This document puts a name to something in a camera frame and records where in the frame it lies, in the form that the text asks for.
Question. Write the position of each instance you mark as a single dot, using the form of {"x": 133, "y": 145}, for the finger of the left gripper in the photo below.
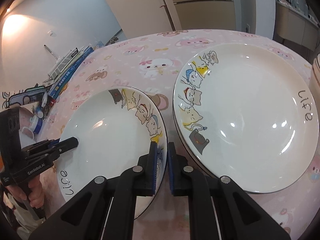
{"x": 53, "y": 143}
{"x": 65, "y": 145}

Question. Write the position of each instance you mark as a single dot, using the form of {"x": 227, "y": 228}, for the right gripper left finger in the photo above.
{"x": 104, "y": 208}

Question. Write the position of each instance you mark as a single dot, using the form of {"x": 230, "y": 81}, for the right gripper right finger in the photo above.
{"x": 218, "y": 207}

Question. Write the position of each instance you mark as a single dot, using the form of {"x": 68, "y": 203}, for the cartoon life plate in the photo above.
{"x": 242, "y": 111}

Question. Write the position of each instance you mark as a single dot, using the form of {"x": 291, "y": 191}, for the white black-rimmed bowl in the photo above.
{"x": 314, "y": 82}

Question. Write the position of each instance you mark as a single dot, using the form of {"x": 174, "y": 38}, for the stack of books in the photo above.
{"x": 64, "y": 68}

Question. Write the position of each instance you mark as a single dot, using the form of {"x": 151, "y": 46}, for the beige three-door refrigerator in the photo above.
{"x": 206, "y": 14}

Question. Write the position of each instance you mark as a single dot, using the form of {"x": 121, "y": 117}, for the bathroom vanity cabinet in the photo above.
{"x": 294, "y": 27}

